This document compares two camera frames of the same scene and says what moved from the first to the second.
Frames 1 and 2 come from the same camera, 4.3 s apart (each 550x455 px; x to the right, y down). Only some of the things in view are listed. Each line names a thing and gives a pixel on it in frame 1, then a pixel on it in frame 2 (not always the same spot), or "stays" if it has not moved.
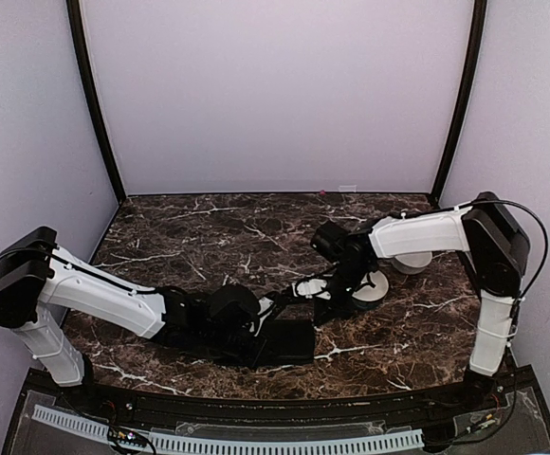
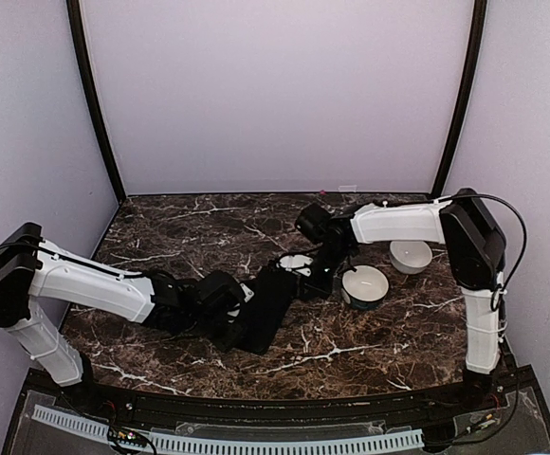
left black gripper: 249,359 → 229,343
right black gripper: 332,310 → 320,290
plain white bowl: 412,263 stays
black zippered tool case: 289,342 → 265,298
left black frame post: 74,14 stays
